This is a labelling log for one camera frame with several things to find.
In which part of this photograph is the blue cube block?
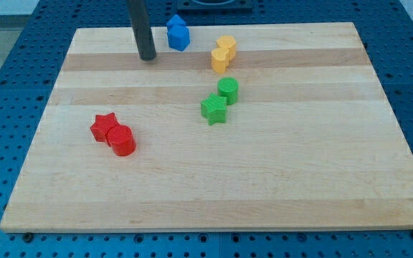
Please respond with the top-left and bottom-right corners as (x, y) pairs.
(167, 25), (190, 52)

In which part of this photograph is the yellow heart block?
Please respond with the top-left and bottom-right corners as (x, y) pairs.
(211, 47), (229, 74)

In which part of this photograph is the green star block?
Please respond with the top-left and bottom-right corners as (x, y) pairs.
(201, 93), (227, 125)

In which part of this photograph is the blue triangle block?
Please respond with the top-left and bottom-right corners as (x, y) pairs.
(166, 14), (186, 31)

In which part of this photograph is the red cylinder block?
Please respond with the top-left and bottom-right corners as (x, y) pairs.
(107, 125), (136, 156)

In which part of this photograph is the light wooden board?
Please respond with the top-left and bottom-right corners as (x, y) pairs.
(0, 22), (413, 233)

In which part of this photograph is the green cylinder block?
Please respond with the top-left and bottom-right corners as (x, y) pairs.
(217, 77), (239, 105)

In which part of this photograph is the yellow hexagon block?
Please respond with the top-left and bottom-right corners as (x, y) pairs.
(216, 35), (237, 60)

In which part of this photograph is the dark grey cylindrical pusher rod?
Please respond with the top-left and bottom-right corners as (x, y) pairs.
(126, 0), (156, 61)

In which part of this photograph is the red star block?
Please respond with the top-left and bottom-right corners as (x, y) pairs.
(90, 113), (120, 144)

